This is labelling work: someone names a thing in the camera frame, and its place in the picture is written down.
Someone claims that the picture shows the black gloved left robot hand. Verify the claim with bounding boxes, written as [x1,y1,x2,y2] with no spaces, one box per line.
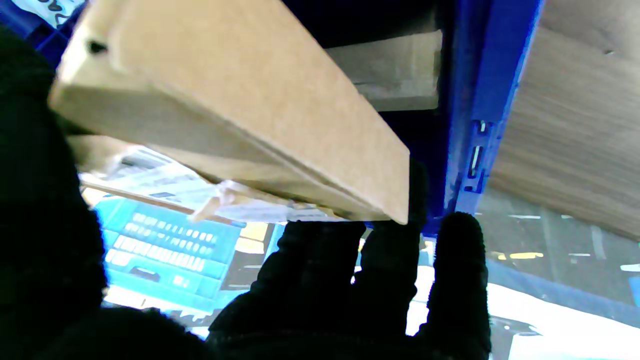
[0,24,492,360]

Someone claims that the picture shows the small cardboard box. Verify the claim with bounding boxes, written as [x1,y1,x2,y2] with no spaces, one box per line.
[47,0,412,226]

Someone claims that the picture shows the blue bin labelled boxed parcels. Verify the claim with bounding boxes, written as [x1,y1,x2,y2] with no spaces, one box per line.
[280,0,546,237]

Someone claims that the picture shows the paper label bagged parcels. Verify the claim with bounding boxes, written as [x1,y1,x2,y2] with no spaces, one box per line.
[11,0,86,29]

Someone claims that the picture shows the printed warehouse backdrop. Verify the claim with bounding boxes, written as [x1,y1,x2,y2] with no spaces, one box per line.
[80,187,640,360]

